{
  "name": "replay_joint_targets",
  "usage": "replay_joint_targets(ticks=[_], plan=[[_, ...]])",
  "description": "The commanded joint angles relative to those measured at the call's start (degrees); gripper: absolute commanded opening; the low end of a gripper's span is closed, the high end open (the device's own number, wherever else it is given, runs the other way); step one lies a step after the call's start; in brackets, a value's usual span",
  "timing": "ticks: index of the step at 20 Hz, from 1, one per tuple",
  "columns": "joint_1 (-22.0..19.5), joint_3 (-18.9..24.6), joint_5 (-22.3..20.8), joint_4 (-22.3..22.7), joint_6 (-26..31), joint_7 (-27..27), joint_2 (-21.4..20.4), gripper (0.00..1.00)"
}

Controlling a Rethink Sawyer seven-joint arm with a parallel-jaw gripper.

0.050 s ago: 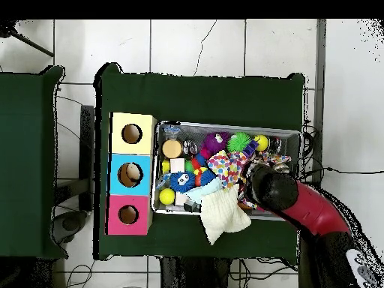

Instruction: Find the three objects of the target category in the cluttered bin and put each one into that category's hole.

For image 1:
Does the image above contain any round wooden disc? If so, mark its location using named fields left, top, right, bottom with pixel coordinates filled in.
left=161, top=139, right=183, bottom=160

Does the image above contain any large polka dot cloth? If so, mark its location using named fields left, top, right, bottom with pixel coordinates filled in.
left=206, top=149, right=252, bottom=188

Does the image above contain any cream waffle cloth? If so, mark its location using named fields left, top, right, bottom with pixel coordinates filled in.
left=200, top=185, right=253, bottom=246

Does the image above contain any clear crumpled plastic packet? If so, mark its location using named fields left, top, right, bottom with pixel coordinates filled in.
left=161, top=124, right=182, bottom=137

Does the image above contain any black silver round toy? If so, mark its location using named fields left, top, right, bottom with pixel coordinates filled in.
left=183, top=139, right=199, bottom=158

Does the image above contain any large green spiky ball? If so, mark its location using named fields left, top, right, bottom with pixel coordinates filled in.
left=226, top=131, right=253, bottom=154

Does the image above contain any blue fuzzy ball with eyes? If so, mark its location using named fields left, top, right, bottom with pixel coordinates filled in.
left=169, top=170, right=197, bottom=194

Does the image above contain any purple spiky ball with eyes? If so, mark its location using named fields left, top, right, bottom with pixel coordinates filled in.
left=202, top=133, right=228, bottom=156

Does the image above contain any mint green knit cloth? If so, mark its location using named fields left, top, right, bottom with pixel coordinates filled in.
left=185, top=177, right=224, bottom=205

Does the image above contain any wooden box with three holes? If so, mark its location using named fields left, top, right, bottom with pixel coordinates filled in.
left=105, top=111, right=157, bottom=236

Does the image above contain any yellow smiley ball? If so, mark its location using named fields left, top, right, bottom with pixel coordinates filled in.
left=253, top=134, right=271, bottom=152

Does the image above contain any clear mesh bin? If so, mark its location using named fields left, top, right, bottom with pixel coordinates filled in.
left=151, top=122, right=304, bottom=221

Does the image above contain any purple plastic block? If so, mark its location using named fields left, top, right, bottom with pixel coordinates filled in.
left=242, top=139, right=260, bottom=160

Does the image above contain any green cloth side table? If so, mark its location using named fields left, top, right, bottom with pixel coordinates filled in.
left=0, top=64, right=67, bottom=260

